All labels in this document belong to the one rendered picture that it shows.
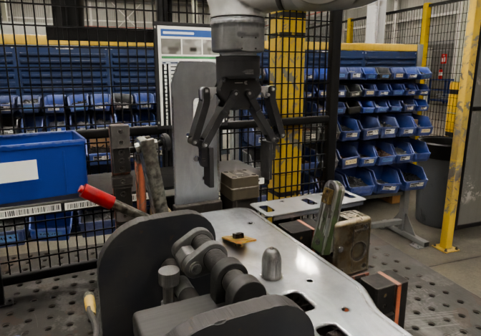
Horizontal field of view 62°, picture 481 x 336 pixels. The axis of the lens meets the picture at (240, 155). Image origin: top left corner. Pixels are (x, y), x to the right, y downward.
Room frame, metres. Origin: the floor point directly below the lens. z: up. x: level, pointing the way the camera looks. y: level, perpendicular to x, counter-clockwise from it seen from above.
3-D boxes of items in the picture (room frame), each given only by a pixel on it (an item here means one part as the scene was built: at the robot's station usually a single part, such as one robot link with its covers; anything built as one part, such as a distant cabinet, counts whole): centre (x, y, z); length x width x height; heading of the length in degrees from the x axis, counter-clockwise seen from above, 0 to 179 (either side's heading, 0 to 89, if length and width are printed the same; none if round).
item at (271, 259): (0.58, -0.05, 1.02); 0.03 x 0.03 x 0.07
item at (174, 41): (1.24, 0.15, 1.30); 0.23 x 0.02 x 0.31; 115
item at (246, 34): (0.70, 0.00, 1.37); 0.09 x 0.09 x 0.06
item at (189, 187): (0.94, 0.11, 1.17); 0.12 x 0.01 x 0.34; 115
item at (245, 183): (1.00, 0.00, 0.88); 0.08 x 0.08 x 0.36; 25
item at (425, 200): (3.37, -1.77, 0.36); 0.50 x 0.50 x 0.73
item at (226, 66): (0.70, 0.00, 1.30); 0.08 x 0.07 x 0.09; 115
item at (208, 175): (0.67, 0.06, 1.16); 0.03 x 0.01 x 0.07; 25
